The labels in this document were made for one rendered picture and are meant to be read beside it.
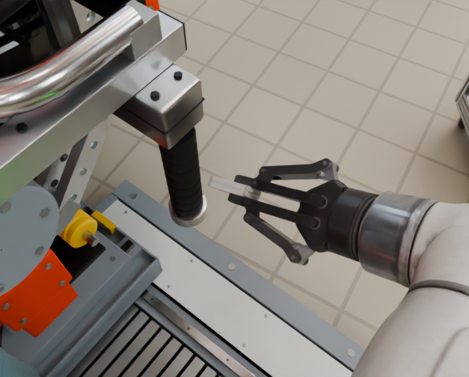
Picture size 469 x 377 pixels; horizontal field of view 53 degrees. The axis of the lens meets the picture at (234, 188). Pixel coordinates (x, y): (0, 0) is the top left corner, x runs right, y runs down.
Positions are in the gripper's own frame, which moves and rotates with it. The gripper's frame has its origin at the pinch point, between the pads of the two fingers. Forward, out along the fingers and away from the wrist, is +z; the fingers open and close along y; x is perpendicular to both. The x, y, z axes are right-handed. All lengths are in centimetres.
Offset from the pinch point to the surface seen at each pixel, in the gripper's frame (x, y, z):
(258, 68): -78, 50, 75
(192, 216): 9.8, -5.0, -3.9
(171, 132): 22.4, 1.5, -10.6
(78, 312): -16, -34, 44
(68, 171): 11.3, -5.2, 20.9
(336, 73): -95, 57, 53
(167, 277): -40, -24, 46
